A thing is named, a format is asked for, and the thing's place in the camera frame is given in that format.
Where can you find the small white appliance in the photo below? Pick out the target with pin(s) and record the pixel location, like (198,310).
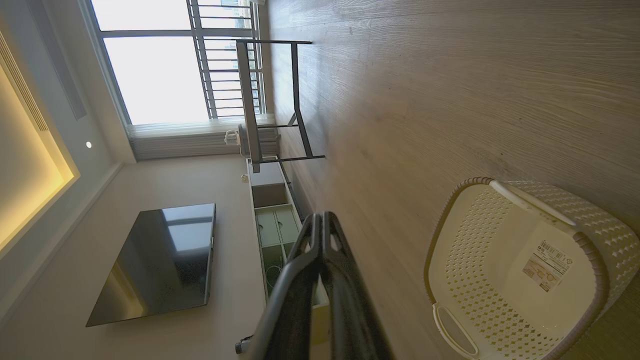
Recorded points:
(232,137)

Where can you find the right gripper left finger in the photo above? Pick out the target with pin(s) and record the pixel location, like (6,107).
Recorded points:
(287,310)

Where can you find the black flat screen television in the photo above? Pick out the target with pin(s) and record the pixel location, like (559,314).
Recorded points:
(155,265)

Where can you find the dark metal frame table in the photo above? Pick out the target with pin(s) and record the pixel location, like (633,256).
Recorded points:
(248,100)

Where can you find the white product label sticker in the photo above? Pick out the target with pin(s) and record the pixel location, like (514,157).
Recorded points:
(547,267)

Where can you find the white pleated curtain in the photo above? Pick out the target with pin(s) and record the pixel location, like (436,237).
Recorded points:
(175,142)

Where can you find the white low television cabinet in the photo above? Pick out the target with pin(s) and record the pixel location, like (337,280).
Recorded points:
(277,230)

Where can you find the large window with railing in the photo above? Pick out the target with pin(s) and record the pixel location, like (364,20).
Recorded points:
(155,75)

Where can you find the white perforated laundry basket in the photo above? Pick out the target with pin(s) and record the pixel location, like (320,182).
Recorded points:
(500,260)

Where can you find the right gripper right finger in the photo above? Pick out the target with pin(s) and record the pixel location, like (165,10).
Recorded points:
(350,310)

